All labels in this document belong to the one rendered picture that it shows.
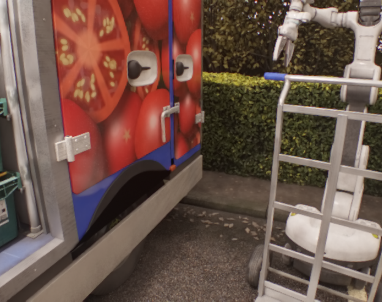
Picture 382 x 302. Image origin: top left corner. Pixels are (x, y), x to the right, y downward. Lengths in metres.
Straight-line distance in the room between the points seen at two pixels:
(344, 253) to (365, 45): 1.25
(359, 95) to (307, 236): 0.90
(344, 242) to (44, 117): 1.60
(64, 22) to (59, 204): 0.64
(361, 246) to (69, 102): 1.63
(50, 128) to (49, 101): 0.09
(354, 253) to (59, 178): 1.54
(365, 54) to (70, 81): 1.70
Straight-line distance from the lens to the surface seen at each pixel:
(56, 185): 1.14
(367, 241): 1.91
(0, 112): 1.14
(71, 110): 1.15
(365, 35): 2.14
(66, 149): 1.13
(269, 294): 1.89
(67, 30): 1.15
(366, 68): 2.11
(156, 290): 1.90
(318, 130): 2.95
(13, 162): 1.32
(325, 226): 1.51
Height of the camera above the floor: 1.30
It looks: 18 degrees down
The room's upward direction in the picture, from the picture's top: straight up
